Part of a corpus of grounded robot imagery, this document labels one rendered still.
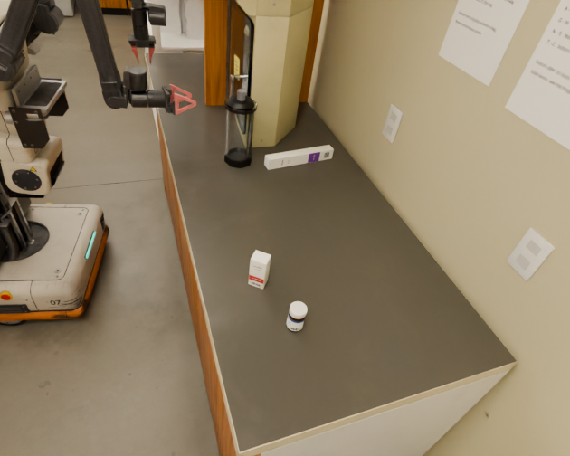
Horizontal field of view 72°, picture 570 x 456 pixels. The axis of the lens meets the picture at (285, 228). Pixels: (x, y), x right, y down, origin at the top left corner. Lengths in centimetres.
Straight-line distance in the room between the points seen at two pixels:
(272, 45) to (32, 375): 169
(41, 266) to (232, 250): 119
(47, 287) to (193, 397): 81
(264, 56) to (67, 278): 130
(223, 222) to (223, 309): 32
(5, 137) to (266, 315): 123
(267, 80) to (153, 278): 132
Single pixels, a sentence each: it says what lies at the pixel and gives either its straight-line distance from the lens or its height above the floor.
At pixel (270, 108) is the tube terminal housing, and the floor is 110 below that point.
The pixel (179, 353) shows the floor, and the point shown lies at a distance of 203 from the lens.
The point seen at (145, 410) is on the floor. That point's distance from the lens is 193.
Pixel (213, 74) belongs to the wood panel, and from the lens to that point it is 182.
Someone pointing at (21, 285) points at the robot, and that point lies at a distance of 209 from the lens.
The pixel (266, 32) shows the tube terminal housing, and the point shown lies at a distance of 141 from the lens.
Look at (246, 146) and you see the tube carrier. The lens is 141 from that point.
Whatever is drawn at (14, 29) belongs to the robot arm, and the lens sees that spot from 143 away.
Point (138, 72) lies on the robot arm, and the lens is 140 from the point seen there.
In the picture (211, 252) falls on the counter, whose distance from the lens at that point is 113.
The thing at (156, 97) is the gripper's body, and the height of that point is 115.
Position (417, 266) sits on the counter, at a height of 94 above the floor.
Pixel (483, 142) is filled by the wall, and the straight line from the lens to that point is 115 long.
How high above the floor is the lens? 175
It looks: 42 degrees down
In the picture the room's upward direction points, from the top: 9 degrees clockwise
